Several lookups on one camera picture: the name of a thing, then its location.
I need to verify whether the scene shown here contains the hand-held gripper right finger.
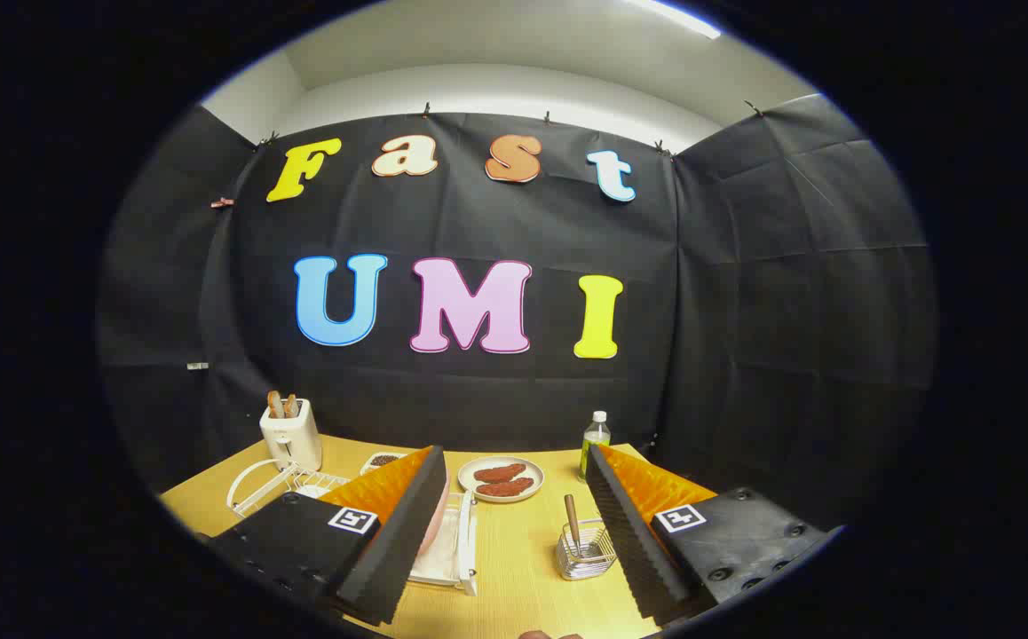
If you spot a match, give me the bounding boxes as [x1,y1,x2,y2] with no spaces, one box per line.
[585,444,834,627]

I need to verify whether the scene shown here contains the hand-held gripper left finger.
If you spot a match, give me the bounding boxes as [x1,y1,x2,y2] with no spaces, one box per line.
[199,444,449,627]

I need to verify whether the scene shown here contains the pink plate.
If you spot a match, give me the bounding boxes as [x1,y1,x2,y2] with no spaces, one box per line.
[415,475,453,558]

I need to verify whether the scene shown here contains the metal wire basket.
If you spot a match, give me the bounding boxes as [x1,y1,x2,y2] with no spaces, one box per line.
[556,519,618,582]

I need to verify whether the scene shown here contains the white wire dish rack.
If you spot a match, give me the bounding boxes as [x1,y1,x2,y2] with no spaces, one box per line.
[226,458,479,597]

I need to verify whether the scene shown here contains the white plate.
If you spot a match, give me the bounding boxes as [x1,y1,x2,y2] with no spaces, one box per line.
[458,456,545,504]

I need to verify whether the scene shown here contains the green label drink bottle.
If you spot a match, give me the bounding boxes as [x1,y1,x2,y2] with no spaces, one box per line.
[580,410,612,482]

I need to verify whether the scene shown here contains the white toaster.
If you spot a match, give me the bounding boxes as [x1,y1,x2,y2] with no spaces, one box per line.
[259,399,323,472]

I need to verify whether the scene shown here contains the black backdrop cloth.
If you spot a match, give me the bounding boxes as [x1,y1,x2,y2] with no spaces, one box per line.
[97,93,937,533]

